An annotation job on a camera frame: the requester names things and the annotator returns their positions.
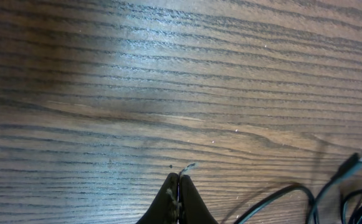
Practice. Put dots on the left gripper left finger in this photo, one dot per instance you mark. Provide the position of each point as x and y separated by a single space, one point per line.
165 208

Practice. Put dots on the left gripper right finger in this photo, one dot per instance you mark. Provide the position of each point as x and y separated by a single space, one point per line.
193 209

